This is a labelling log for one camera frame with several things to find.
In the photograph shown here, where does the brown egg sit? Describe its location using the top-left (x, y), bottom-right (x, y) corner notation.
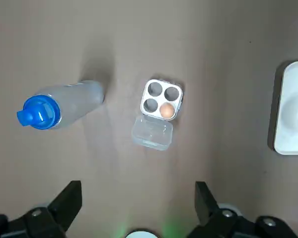
top-left (159, 102), bottom-right (176, 119)

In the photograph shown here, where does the clear bottle with blue cap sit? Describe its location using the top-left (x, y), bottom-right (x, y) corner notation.
top-left (16, 79), bottom-right (106, 131)

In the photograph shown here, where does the clear plastic egg box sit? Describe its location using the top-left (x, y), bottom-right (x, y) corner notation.
top-left (131, 78), bottom-right (184, 151)

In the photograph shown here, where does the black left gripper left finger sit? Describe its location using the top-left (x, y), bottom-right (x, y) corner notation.
top-left (0, 180), bottom-right (83, 238)

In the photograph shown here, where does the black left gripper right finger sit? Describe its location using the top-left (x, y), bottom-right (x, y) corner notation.
top-left (187, 181), bottom-right (298, 238)

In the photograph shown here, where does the white rectangular tray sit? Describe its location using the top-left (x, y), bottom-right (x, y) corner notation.
top-left (272, 60), bottom-right (298, 156)

